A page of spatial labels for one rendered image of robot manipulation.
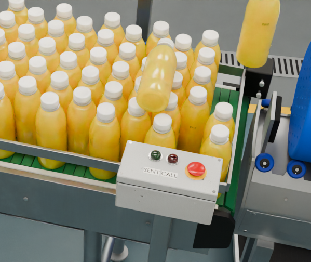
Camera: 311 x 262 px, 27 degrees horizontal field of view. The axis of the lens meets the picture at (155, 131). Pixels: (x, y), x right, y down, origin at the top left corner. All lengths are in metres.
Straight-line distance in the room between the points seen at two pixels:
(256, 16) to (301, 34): 2.25
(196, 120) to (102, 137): 0.22
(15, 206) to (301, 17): 2.44
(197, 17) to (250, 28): 2.19
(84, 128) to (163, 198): 0.28
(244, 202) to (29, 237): 1.15
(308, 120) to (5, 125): 0.66
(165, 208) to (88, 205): 0.29
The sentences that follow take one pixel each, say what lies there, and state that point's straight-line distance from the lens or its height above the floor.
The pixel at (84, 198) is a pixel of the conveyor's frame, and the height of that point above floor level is 0.86.
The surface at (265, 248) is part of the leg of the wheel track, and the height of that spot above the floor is 0.62.
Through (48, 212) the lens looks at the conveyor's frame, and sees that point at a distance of 1.63.
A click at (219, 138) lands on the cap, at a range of 1.37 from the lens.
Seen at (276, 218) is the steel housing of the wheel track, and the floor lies 0.80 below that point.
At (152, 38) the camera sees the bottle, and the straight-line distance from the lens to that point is 1.65.
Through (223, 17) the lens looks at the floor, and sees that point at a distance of 3.60.
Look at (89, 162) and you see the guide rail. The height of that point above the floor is 0.97.
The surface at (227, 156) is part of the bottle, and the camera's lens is 1.41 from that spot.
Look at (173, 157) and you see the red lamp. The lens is 1.30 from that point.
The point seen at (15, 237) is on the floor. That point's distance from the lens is 2.54.
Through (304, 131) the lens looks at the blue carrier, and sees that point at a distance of 1.41.
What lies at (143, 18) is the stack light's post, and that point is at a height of 0.97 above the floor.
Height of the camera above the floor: 2.08
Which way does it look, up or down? 46 degrees down
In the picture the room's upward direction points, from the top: 7 degrees clockwise
